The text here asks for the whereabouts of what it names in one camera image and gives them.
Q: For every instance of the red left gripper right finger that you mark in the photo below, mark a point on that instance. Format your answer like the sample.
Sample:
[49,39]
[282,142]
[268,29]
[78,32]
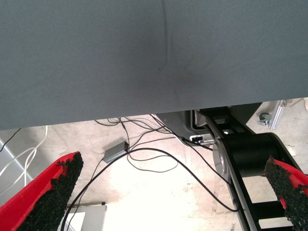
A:
[288,192]

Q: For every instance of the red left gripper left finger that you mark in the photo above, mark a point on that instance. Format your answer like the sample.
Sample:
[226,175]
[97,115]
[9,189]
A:
[36,202]

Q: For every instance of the white box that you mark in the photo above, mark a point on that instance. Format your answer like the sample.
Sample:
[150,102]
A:
[93,219]

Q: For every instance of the aluminium profile bar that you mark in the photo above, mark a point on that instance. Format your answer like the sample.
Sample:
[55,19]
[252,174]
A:
[279,115]

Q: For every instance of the caster wheel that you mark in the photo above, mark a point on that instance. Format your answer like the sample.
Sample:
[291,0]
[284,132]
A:
[264,118]

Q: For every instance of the grey adapter box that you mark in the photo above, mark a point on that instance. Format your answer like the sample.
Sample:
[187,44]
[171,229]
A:
[114,152]

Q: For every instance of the white connector device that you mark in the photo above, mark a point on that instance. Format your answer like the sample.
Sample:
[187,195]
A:
[198,138]

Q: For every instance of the dark grey housing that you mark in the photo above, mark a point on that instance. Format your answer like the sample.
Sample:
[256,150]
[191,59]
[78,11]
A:
[175,122]

